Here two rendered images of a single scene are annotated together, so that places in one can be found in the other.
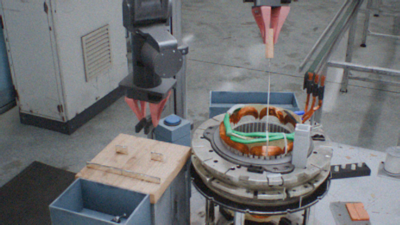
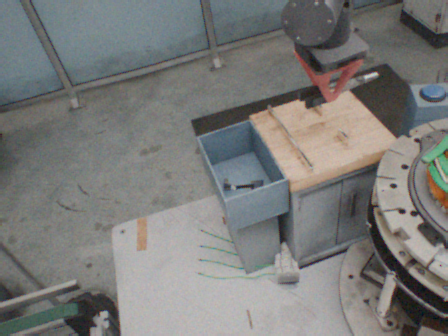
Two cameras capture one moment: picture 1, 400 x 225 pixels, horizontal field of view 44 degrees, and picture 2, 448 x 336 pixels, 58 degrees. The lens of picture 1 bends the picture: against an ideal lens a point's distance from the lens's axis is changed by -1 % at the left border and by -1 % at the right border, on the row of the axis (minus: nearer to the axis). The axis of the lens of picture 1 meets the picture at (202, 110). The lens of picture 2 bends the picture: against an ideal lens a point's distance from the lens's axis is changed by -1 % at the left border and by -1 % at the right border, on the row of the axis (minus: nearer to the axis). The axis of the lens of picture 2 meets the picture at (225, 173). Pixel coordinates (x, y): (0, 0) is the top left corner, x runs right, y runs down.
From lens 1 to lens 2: 0.57 m
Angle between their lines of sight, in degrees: 50
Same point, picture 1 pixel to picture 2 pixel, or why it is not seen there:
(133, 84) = not seen: hidden behind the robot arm
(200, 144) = (401, 150)
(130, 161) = (314, 125)
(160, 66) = (291, 23)
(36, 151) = (393, 54)
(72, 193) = (235, 133)
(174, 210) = (348, 204)
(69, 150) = (424, 64)
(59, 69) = not seen: outside the picture
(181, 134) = (433, 115)
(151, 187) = (297, 172)
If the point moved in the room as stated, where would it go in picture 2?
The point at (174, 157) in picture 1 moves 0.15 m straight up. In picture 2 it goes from (365, 147) to (376, 70)
